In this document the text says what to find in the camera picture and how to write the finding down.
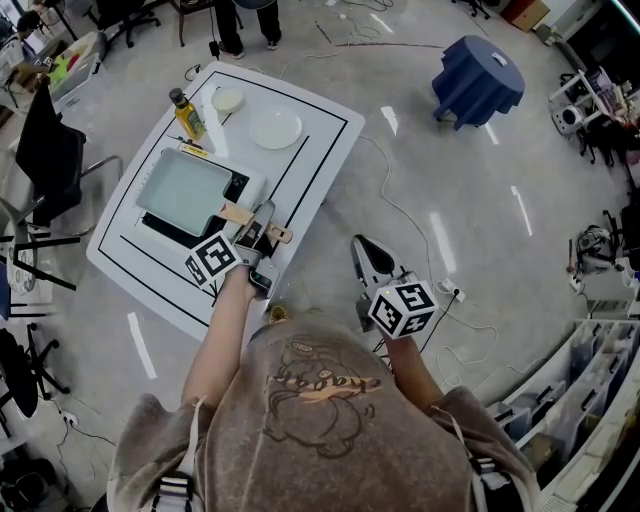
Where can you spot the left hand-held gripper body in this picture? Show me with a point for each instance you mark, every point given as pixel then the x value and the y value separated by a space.
pixel 212 257

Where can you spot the person's brown printed shirt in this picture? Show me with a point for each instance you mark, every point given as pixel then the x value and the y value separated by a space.
pixel 320 450

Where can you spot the white power strip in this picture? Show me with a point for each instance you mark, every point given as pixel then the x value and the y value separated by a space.
pixel 70 418
pixel 450 290

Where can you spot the white storage bin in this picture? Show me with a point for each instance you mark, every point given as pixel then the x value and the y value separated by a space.
pixel 80 75

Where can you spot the dark wooden stool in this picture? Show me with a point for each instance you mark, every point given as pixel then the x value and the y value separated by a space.
pixel 182 20

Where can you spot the round grey device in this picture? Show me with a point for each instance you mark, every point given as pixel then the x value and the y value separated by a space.
pixel 569 119

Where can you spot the square pan with wooden handle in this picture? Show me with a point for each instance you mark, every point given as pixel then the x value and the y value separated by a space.
pixel 182 192

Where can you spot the black swivel office chair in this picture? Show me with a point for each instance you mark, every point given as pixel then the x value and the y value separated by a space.
pixel 472 6
pixel 17 375
pixel 120 15

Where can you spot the neon yellow cloth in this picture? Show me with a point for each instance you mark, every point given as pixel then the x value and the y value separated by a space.
pixel 64 70

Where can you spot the white paper tag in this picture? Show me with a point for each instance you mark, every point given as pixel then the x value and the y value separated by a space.
pixel 498 58

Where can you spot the white frame cart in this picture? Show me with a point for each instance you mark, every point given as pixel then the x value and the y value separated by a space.
pixel 585 80

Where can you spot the white round plate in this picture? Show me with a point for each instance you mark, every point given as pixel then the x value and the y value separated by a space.
pixel 276 127

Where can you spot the blue draped stool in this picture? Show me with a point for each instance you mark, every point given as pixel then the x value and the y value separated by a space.
pixel 475 82

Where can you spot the black portable stove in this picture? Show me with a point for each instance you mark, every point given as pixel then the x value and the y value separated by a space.
pixel 250 182

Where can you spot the black mesh sled chair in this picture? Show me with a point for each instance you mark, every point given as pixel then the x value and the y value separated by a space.
pixel 47 155

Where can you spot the small white bowl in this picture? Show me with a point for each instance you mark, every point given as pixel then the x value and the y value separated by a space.
pixel 227 99

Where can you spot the person's tan shoe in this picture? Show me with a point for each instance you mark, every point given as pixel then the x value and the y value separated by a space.
pixel 278 314

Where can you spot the white table with black lines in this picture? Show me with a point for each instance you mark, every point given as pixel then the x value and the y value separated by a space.
pixel 310 150

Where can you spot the white shelf with storage bins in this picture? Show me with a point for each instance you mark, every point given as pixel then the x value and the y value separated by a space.
pixel 590 400

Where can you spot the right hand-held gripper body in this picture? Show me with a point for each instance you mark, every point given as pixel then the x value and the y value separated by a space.
pixel 400 307

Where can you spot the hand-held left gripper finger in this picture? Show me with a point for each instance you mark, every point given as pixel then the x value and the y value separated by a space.
pixel 265 215

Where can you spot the black bag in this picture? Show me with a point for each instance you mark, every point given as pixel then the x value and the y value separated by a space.
pixel 25 485

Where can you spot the white chair with black legs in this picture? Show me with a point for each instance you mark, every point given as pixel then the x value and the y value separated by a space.
pixel 20 220

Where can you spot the yellow oil bottle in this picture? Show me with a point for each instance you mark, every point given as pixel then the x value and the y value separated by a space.
pixel 190 120

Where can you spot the black power adapter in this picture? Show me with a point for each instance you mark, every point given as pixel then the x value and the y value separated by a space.
pixel 214 48

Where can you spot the person's right forearm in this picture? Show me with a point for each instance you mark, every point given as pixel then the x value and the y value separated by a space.
pixel 412 370

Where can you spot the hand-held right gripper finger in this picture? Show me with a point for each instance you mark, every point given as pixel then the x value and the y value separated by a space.
pixel 372 262
pixel 386 262

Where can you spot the floral round seat cushion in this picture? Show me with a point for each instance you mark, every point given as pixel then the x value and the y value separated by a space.
pixel 22 275

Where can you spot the person's left forearm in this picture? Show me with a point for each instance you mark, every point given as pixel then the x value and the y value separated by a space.
pixel 220 340

